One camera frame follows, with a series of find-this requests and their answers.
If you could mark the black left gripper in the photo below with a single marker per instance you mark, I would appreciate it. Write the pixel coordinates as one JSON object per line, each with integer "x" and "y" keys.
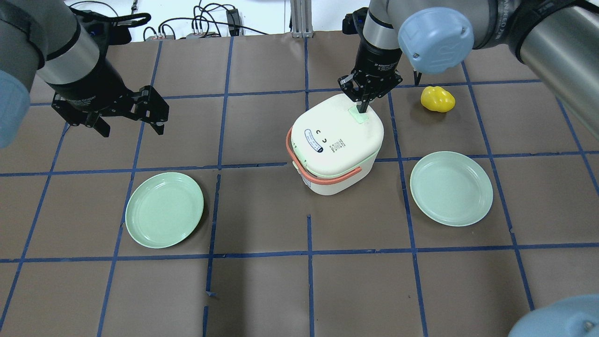
{"x": 89, "y": 83}

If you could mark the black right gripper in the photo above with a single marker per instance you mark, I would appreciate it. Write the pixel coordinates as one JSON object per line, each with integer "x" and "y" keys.
{"x": 377, "y": 58}

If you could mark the white toy rice cooker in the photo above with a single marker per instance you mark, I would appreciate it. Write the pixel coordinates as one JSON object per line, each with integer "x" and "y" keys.
{"x": 333, "y": 145}

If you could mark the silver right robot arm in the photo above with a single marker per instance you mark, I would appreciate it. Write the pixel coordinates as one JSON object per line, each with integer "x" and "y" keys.
{"x": 557, "y": 39}

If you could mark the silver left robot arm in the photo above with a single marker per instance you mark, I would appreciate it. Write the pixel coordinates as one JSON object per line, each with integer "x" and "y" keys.
{"x": 67, "y": 49}

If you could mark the yellow toy bell pepper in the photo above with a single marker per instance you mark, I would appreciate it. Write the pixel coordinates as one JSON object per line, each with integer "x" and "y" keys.
{"x": 437, "y": 99}

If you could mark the green plate left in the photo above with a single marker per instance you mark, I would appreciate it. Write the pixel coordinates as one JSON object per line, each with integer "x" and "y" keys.
{"x": 164, "y": 210}

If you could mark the green plate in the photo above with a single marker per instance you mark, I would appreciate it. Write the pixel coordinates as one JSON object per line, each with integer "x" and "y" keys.
{"x": 164, "y": 210}
{"x": 451, "y": 189}

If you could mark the green plate right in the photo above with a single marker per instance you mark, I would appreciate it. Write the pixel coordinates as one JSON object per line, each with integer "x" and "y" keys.
{"x": 451, "y": 189}

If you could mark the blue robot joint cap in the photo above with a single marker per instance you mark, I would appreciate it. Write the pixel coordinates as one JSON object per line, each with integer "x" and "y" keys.
{"x": 571, "y": 317}

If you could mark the aluminium frame post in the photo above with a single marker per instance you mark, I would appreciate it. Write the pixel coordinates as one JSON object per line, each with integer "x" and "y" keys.
{"x": 301, "y": 19}

